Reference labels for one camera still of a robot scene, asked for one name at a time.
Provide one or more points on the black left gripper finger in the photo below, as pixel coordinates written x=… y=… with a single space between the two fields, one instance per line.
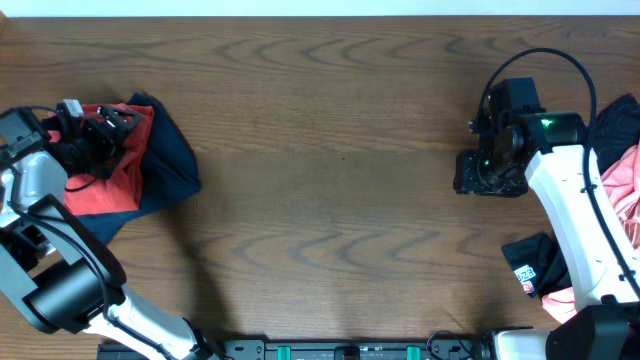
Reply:
x=107 y=156
x=122 y=120

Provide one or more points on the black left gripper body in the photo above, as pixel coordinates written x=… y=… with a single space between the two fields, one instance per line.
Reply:
x=87 y=155

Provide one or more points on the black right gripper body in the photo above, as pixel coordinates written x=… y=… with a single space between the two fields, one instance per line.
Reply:
x=488 y=175

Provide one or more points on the red soccer t-shirt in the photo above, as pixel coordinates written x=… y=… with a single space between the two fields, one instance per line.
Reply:
x=122 y=192

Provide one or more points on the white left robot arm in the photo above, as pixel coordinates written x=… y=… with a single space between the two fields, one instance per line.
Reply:
x=55 y=272

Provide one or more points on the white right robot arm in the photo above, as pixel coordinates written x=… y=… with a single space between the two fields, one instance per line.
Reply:
x=547 y=153

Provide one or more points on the navy blue folded garment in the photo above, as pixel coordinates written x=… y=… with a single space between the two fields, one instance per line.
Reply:
x=169 y=170

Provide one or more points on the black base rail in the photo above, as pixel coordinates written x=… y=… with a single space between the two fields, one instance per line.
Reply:
x=445 y=348

